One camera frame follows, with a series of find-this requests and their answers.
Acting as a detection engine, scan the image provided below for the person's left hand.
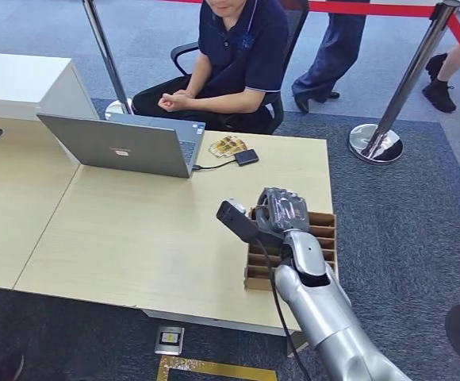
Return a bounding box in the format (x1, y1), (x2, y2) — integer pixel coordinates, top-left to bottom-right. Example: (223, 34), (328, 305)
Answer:
(157, 93), (189, 113)

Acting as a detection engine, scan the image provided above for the wooden card organizer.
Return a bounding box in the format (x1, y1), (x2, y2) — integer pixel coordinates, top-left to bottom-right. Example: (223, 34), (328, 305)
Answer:
(244, 207), (338, 292)

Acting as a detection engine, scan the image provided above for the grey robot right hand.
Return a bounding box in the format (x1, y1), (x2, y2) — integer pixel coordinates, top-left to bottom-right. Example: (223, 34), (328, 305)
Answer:
(255, 187), (311, 236)

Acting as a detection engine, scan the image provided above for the chrome stanchion post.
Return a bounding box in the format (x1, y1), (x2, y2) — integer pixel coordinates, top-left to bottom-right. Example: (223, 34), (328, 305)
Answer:
(82, 0), (136, 117)
(348, 0), (460, 166)

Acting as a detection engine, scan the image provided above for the yellow floor tape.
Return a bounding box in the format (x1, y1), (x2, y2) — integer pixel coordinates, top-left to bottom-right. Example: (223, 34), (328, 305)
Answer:
(156, 355), (278, 381)

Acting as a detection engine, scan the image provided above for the seated person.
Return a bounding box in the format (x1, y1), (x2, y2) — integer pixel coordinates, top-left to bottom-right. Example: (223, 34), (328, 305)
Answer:
(131, 0), (290, 133)

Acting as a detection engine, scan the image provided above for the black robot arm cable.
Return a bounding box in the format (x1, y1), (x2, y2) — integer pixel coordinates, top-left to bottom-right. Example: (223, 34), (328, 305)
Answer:
(253, 237), (314, 381)

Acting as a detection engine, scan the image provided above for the yellow patterned card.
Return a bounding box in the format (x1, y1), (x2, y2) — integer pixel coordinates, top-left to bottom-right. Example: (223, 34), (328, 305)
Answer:
(208, 139), (235, 160)
(221, 135), (249, 155)

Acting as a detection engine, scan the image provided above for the black laptop cable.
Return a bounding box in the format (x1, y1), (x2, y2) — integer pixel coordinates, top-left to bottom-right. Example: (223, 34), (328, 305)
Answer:
(192, 159), (238, 172)

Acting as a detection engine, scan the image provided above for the standing person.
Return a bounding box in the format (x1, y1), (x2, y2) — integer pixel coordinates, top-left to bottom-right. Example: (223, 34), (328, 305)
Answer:
(292, 0), (370, 114)

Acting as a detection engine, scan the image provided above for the silver floor socket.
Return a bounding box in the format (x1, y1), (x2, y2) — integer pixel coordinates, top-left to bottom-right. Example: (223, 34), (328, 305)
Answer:
(154, 325), (185, 357)

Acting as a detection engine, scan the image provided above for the black office chair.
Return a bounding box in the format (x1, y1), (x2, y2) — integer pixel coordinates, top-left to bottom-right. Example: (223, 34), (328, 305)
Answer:
(170, 0), (310, 136)

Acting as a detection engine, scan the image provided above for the person with black shoes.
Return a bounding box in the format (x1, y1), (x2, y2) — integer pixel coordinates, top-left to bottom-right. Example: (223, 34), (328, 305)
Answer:
(421, 6), (460, 114)

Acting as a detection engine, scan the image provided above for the black external drive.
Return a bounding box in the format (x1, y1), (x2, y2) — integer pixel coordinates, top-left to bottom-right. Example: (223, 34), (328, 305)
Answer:
(234, 149), (260, 167)

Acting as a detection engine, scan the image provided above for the grey laptop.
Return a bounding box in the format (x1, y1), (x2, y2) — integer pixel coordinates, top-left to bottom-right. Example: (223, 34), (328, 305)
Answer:
(36, 112), (207, 180)

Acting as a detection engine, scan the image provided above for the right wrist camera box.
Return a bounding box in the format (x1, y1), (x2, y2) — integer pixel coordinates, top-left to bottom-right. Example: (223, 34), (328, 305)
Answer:
(216, 198), (286, 249)

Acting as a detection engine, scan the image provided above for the white cabinet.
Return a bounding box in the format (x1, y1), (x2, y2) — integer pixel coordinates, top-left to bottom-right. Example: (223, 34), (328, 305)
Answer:
(0, 52), (100, 122)

